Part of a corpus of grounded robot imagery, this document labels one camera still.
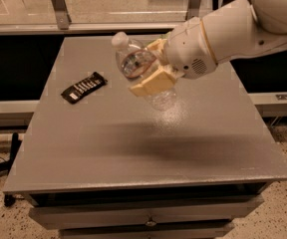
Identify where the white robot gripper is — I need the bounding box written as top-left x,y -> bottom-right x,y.
129,17 -> 217,97

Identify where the clear plastic water bottle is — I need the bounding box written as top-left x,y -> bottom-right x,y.
112,32 -> 176,111

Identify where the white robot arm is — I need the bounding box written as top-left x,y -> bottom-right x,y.
130,0 -> 287,97

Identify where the green chip bag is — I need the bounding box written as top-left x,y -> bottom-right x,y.
158,32 -> 170,39

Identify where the black candy bar wrapper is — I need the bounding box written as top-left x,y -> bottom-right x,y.
61,72 -> 108,105

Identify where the grey cabinet top drawer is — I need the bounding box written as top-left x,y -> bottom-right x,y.
29,194 -> 264,230

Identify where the grey cabinet drawer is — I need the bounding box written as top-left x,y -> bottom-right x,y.
60,220 -> 234,239
29,194 -> 264,230

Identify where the grey cabinet lower drawer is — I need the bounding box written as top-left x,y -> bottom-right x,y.
60,220 -> 234,239

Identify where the horizontal metal railing bar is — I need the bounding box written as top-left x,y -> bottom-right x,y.
0,22 -> 180,35

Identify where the black stand base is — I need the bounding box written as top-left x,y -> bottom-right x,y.
0,131 -> 23,208

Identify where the right metal railing post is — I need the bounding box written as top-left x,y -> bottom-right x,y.
185,0 -> 201,20

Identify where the metal railing post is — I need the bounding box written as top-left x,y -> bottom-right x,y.
51,0 -> 71,30
185,0 -> 201,20

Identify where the left metal railing post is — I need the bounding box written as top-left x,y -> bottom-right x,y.
51,0 -> 71,30

